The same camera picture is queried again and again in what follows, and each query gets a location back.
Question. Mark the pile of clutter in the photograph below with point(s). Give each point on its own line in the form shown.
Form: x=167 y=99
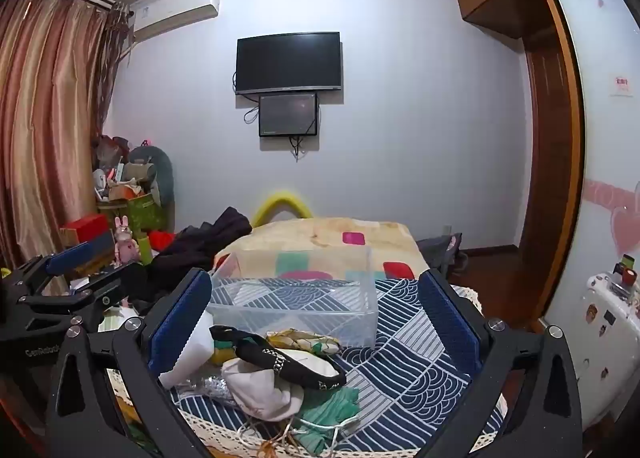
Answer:
x=112 y=173

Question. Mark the red box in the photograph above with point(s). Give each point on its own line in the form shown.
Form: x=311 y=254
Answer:
x=85 y=227

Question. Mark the small black wall monitor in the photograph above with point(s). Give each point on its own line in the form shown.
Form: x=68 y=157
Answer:
x=288 y=114

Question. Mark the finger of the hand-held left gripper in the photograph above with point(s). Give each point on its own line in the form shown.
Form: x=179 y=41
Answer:
x=115 y=284
x=75 y=255

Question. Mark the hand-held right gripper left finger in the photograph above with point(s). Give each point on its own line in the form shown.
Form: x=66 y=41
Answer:
x=180 y=325

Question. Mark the red cloth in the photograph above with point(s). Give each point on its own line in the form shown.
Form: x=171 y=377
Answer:
x=161 y=239

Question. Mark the silver sequin cloth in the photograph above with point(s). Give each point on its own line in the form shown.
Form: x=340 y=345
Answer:
x=210 y=390

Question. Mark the white air conditioner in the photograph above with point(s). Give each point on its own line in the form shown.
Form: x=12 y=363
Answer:
x=175 y=15

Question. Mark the blue patterned lace-edged tablecloth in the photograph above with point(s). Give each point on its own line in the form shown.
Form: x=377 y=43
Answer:
x=410 y=378

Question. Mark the green knitted cloth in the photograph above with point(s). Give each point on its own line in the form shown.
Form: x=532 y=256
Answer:
x=330 y=405

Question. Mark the clear plastic storage box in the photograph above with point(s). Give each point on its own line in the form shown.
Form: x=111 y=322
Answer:
x=295 y=308

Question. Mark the black wall television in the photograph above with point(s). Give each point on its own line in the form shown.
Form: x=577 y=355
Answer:
x=289 y=60

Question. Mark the white appliance with stickers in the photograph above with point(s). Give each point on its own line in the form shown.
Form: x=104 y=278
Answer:
x=607 y=338

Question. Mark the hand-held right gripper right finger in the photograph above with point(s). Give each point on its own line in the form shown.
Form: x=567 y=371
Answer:
x=447 y=320

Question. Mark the yellow green printed cloth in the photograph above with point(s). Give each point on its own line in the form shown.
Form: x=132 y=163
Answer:
x=310 y=342

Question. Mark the green gift bag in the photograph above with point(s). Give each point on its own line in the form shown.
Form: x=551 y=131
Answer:
x=145 y=213

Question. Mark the black bag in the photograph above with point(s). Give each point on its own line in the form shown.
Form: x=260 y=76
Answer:
x=442 y=250

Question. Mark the yellow foam hoop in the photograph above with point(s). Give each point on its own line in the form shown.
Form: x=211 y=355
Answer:
x=282 y=198

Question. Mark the striped brown curtain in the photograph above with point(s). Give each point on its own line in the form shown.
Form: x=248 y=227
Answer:
x=45 y=128

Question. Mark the wooden wardrobe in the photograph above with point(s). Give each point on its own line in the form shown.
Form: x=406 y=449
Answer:
x=547 y=138

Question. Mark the black patterned fabric band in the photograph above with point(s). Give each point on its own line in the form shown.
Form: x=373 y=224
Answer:
x=295 y=368

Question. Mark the patchwork blanket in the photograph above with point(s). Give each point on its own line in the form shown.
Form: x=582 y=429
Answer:
x=310 y=233

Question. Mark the black clothing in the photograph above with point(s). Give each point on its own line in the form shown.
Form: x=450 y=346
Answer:
x=210 y=240

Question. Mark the paper door sticker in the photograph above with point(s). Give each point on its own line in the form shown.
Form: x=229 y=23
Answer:
x=621 y=85

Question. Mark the cream white cloth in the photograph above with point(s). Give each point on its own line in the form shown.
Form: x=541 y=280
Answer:
x=257 y=393

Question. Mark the frosted sliding door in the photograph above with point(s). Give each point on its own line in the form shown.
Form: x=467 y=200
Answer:
x=607 y=148

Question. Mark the pink rabbit toy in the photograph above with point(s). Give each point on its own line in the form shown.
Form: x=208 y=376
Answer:
x=125 y=243

